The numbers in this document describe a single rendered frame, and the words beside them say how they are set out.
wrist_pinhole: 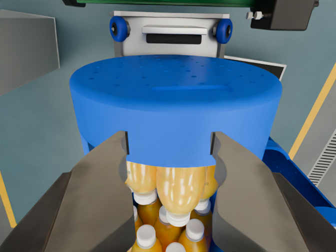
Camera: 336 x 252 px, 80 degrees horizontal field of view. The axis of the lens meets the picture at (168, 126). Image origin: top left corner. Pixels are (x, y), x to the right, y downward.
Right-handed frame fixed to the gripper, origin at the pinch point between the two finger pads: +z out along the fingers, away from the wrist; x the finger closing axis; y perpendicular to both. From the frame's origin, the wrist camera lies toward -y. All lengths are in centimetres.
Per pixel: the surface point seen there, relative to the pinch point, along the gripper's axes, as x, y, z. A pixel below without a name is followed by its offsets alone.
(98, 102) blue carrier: -6.5, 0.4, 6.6
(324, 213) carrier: 49, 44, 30
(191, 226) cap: 6.0, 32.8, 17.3
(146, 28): -2.9, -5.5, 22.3
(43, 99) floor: -85, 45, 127
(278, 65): 71, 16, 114
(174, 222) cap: 1.6, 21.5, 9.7
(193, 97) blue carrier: 2.4, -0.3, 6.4
